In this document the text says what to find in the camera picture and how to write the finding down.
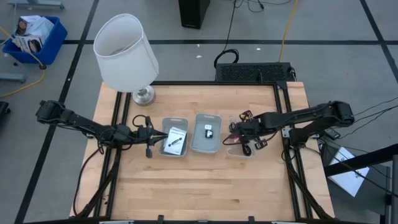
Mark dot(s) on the black power brick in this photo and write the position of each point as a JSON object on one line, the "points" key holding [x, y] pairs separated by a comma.
{"points": [[332, 133]]}

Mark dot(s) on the black chair base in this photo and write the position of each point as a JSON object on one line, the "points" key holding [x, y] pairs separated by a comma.
{"points": [[3, 110]]}

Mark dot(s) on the blue plastic crate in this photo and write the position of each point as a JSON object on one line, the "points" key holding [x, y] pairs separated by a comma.
{"points": [[53, 46]]}

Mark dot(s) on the black aluminium table frame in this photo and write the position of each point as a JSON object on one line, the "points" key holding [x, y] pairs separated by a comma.
{"points": [[217, 83]]}

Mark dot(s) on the white shade table lamp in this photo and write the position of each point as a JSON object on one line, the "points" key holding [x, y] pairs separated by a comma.
{"points": [[124, 56]]}

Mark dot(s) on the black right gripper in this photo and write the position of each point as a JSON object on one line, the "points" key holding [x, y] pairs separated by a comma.
{"points": [[255, 130]]}

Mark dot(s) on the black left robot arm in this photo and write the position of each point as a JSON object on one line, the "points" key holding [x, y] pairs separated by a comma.
{"points": [[77, 121]]}

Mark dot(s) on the grey metal post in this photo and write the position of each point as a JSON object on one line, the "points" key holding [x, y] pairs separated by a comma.
{"points": [[394, 186]]}

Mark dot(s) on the small black charger cube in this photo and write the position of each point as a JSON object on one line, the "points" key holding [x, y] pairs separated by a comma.
{"points": [[209, 133]]}

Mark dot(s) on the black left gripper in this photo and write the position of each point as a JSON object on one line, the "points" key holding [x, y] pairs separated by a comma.
{"points": [[146, 134]]}

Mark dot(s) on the white cardboard box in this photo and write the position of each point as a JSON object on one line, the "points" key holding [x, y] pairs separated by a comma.
{"points": [[351, 180]]}

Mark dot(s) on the black tower case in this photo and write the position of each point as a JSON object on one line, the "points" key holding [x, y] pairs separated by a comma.
{"points": [[192, 12]]}

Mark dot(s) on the black computer case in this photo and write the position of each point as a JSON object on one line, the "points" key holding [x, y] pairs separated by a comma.
{"points": [[248, 72]]}

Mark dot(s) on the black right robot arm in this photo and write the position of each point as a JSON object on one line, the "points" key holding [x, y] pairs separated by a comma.
{"points": [[311, 116]]}

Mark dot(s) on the grey plastic bin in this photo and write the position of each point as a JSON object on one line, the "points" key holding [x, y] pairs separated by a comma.
{"points": [[161, 146], [202, 146]]}

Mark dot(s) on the black metal beam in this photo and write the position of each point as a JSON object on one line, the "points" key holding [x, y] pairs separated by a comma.
{"points": [[357, 161]]}

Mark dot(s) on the clear plastic bin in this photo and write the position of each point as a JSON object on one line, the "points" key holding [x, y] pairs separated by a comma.
{"points": [[233, 151]]}

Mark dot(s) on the small white charger cube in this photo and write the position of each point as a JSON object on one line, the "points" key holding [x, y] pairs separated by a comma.
{"points": [[208, 127]]}

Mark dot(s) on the white paper bag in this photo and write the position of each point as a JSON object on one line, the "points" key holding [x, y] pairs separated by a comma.
{"points": [[37, 26]]}

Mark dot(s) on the grey metal furniture base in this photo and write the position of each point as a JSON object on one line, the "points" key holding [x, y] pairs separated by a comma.
{"points": [[37, 5], [12, 77]]}

